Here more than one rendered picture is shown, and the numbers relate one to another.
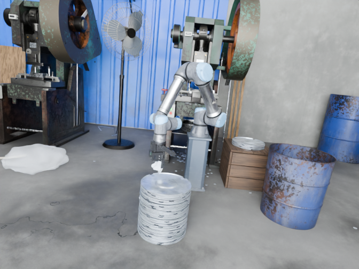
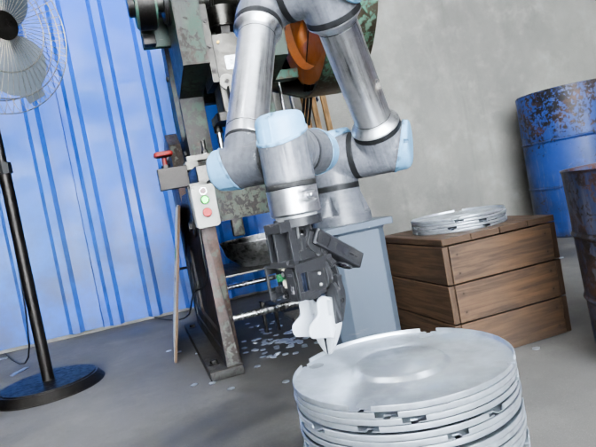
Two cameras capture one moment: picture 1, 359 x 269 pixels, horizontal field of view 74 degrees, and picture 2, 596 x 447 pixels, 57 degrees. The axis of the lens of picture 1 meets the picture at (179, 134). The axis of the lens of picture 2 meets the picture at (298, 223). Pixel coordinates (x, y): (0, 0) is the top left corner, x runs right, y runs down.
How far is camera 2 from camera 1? 0.78 m
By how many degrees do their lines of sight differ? 20
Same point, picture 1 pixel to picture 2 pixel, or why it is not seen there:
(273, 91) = not seen: hidden behind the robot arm
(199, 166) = (383, 318)
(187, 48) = (192, 29)
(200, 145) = (364, 247)
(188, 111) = (251, 197)
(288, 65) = (404, 67)
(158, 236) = not seen: outside the picture
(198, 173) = not seen: hidden behind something
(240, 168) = (482, 286)
